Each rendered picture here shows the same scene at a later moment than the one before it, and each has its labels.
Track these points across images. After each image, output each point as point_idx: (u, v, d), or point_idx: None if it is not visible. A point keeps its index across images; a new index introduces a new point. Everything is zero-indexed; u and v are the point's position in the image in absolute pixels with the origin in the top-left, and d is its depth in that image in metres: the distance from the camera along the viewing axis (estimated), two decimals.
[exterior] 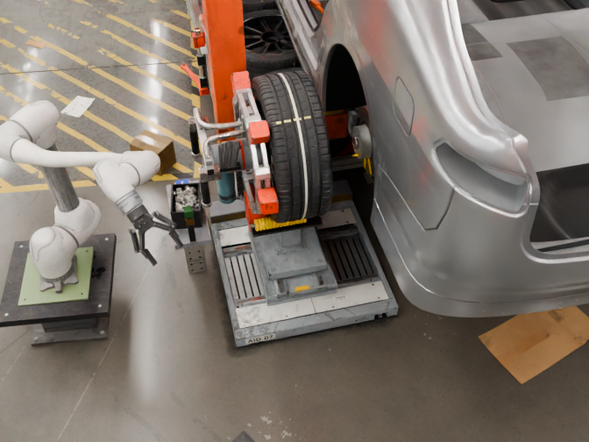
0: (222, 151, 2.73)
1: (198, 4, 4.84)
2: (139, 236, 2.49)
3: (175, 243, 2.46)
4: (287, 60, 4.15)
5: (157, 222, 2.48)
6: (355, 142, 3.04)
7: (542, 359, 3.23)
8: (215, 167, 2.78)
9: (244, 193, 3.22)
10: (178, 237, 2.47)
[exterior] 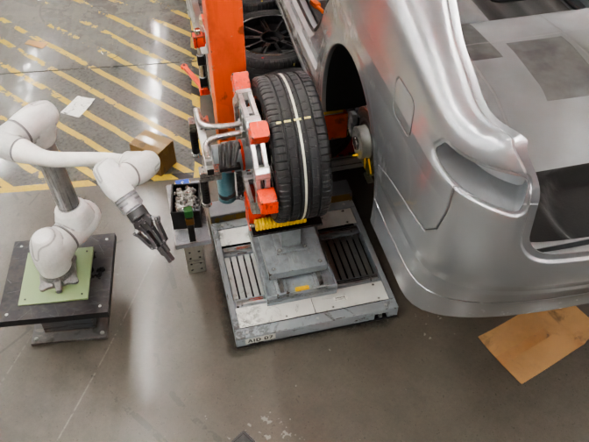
0: (222, 151, 2.73)
1: (198, 4, 4.84)
2: (146, 235, 2.48)
3: (166, 257, 2.49)
4: (287, 60, 4.15)
5: (154, 228, 2.49)
6: (355, 142, 3.04)
7: (542, 359, 3.23)
8: (215, 167, 2.78)
9: (244, 193, 3.22)
10: (169, 251, 2.49)
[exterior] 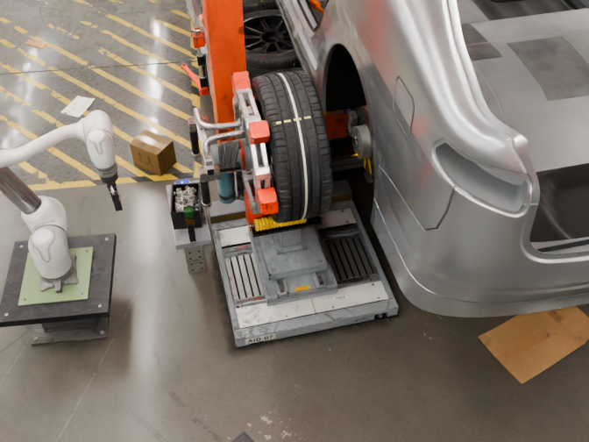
0: (222, 151, 2.73)
1: (198, 4, 4.84)
2: None
3: (115, 206, 3.03)
4: (287, 60, 4.15)
5: (115, 190, 2.94)
6: (355, 142, 3.04)
7: (542, 359, 3.23)
8: (215, 167, 2.78)
9: (244, 193, 3.22)
10: (117, 206, 3.01)
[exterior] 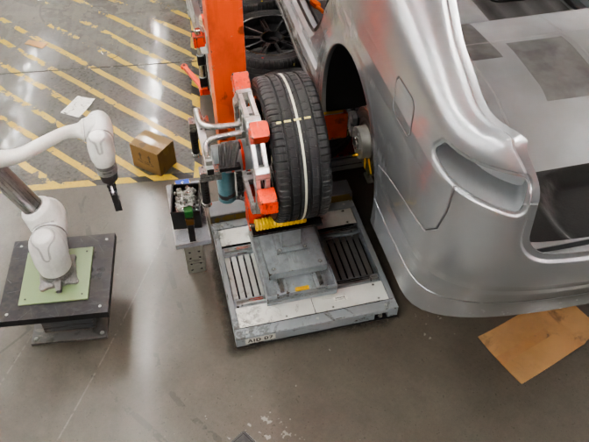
0: (222, 151, 2.73)
1: (198, 4, 4.84)
2: None
3: (114, 207, 3.03)
4: (287, 60, 4.15)
5: (115, 190, 2.94)
6: (355, 142, 3.04)
7: (542, 359, 3.23)
8: (215, 167, 2.78)
9: (244, 193, 3.22)
10: (117, 207, 3.01)
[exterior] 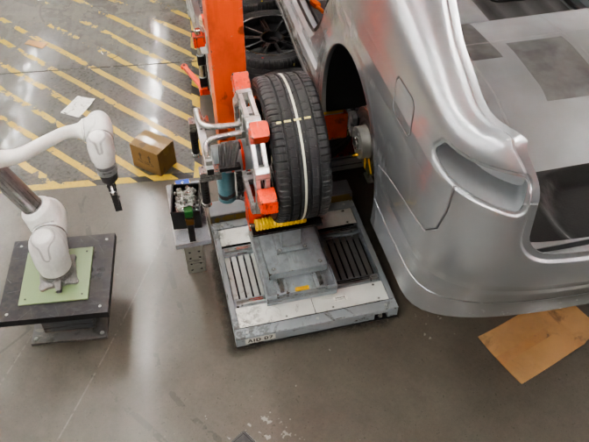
0: (222, 151, 2.73)
1: (198, 4, 4.84)
2: None
3: (114, 207, 3.03)
4: (287, 60, 4.15)
5: (115, 190, 2.94)
6: (355, 142, 3.04)
7: (542, 359, 3.23)
8: (215, 167, 2.78)
9: (244, 193, 3.22)
10: (117, 207, 3.01)
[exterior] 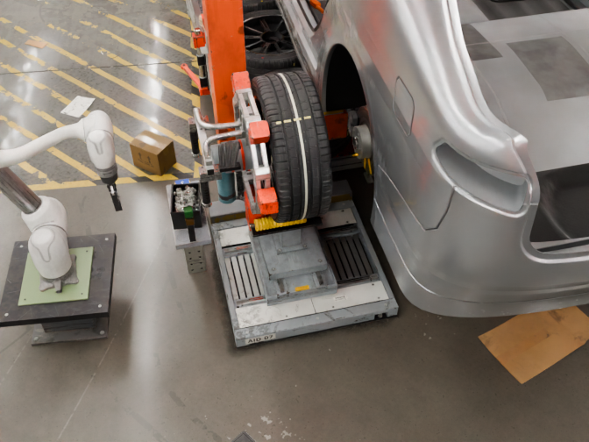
0: (222, 151, 2.73)
1: (198, 4, 4.84)
2: None
3: (114, 207, 3.03)
4: (287, 60, 4.15)
5: (115, 190, 2.94)
6: (355, 142, 3.04)
7: (542, 359, 3.23)
8: (215, 167, 2.78)
9: (244, 193, 3.22)
10: (117, 207, 3.01)
